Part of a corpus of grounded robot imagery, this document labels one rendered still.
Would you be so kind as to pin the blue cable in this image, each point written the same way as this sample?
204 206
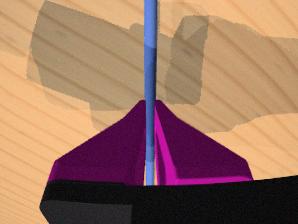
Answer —
150 67

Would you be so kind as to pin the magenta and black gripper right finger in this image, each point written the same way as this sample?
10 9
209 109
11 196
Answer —
188 156

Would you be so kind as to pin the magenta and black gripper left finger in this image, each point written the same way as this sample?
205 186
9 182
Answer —
116 154

